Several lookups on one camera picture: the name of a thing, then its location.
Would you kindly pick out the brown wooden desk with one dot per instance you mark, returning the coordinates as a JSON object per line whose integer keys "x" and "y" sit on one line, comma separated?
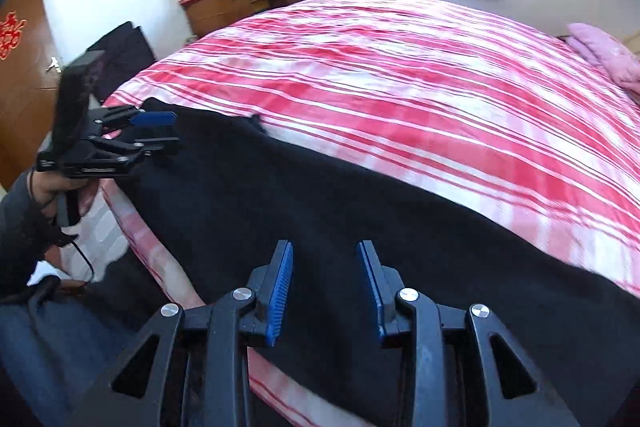
{"x": 225, "y": 7}

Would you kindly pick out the person's blue jeans leg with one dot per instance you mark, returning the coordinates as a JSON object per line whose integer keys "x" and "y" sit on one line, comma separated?
{"x": 40, "y": 357}

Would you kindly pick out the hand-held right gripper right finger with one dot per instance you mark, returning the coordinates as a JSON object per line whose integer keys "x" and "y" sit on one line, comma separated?
{"x": 371, "y": 292}

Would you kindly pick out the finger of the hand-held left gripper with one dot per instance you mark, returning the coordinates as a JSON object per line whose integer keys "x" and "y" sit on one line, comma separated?
{"x": 155, "y": 119}
{"x": 160, "y": 146}

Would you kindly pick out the white quilted mattress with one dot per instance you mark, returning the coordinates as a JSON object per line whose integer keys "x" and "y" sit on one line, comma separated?
{"x": 100, "y": 232}

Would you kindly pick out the black pants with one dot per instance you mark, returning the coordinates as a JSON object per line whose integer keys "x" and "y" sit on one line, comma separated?
{"x": 300, "y": 207}

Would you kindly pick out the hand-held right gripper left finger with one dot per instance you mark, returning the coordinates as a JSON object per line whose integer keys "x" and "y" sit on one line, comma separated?
{"x": 281, "y": 292}

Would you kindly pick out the pink folded quilt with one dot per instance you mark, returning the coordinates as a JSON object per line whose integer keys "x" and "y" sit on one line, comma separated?
{"x": 610, "y": 52}

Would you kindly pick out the brown wooden door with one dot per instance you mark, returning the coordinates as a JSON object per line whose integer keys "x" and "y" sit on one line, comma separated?
{"x": 25, "y": 107}

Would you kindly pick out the person's left hand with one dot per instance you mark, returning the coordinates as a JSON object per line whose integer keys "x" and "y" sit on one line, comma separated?
{"x": 45, "y": 192}

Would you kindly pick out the black folding chair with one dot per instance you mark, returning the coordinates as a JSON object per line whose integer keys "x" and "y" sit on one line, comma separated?
{"x": 125, "y": 52}

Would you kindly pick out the red paper door decoration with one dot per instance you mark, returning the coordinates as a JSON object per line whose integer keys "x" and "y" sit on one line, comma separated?
{"x": 11, "y": 34}

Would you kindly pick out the red plaid bed sheet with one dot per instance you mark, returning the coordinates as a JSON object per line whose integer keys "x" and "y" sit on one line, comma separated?
{"x": 400, "y": 82}

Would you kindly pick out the person's left forearm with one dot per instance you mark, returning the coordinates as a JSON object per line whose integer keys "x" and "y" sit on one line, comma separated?
{"x": 20, "y": 237}

